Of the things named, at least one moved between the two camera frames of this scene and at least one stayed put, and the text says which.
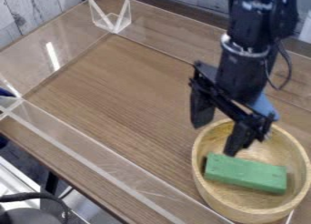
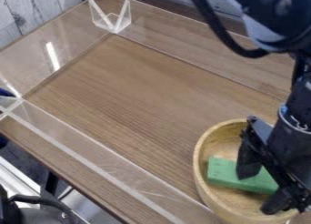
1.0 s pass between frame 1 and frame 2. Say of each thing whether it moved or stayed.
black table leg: stayed
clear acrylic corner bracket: stayed
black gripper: moved
